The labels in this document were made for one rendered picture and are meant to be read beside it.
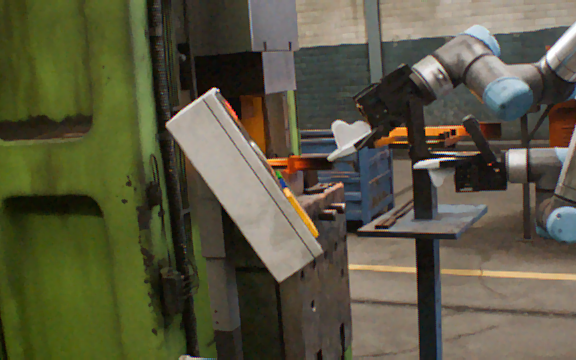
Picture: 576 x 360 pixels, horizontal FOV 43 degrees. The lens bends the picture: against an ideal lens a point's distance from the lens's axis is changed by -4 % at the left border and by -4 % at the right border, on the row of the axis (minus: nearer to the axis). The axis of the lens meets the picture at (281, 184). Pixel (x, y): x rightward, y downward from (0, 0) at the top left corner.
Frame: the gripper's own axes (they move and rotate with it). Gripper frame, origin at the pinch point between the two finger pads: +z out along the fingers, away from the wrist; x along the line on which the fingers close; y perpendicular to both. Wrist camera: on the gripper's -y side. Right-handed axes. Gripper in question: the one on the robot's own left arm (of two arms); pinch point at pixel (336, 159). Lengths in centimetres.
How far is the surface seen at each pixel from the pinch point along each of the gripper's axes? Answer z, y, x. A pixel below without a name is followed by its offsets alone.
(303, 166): 5.0, -4.8, -44.6
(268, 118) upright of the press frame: 5, 7, -74
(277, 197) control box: 11.3, 5.1, 27.1
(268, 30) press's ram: -5.9, 26.0, -39.4
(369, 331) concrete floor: 21, -110, -196
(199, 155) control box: 16.8, 16.2, 27.1
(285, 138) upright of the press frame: 4, -1, -83
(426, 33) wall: -220, -73, -783
